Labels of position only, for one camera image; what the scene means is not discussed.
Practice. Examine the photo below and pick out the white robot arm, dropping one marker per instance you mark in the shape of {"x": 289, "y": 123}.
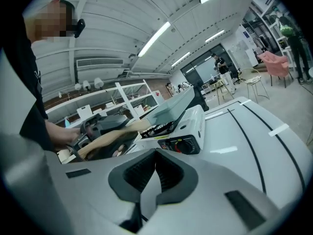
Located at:
{"x": 184, "y": 86}

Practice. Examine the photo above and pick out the white tape strip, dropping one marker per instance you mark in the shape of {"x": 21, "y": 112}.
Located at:
{"x": 278, "y": 130}
{"x": 245, "y": 102}

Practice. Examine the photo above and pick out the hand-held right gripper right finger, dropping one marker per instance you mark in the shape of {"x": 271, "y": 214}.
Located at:
{"x": 210, "y": 204}

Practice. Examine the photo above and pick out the white portable gas stove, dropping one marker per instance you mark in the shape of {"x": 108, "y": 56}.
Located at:
{"x": 193, "y": 126}

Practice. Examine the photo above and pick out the pink armchair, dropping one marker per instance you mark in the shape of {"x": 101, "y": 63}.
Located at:
{"x": 276, "y": 63}

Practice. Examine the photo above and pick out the person's left forearm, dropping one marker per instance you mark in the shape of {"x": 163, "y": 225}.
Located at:
{"x": 61, "y": 133}

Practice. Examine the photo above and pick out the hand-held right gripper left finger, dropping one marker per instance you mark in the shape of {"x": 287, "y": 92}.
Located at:
{"x": 93, "y": 192}

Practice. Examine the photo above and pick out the black office chair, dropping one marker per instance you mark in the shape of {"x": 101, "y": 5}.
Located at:
{"x": 199, "y": 94}

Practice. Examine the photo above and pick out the person's black shirt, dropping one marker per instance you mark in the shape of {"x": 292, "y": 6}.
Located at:
{"x": 27, "y": 87}

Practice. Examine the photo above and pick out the wooden stool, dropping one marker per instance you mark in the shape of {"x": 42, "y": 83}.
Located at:
{"x": 220, "y": 88}

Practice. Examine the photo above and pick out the tall white rack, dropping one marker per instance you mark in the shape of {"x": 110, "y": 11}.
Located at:
{"x": 269, "y": 21}

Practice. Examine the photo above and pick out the small beige block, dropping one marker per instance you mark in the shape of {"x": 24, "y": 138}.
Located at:
{"x": 66, "y": 155}

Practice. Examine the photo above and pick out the black head-worn camera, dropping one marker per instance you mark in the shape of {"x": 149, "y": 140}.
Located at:
{"x": 79, "y": 28}

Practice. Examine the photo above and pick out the person's head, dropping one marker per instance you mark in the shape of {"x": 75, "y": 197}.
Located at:
{"x": 51, "y": 21}

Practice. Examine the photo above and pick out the white storage box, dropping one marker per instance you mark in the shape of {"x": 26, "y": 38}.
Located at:
{"x": 84, "y": 112}

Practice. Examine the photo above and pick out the white shelf unit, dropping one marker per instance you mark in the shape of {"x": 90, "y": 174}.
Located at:
{"x": 127, "y": 99}

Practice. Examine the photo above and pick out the white pendant lamp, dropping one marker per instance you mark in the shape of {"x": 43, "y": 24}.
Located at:
{"x": 86, "y": 85}
{"x": 77, "y": 86}
{"x": 98, "y": 82}

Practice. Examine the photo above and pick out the white ceiling air conditioner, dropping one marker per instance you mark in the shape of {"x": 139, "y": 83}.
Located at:
{"x": 99, "y": 65}

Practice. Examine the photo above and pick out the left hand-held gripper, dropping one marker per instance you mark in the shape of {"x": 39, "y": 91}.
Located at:
{"x": 110, "y": 125}

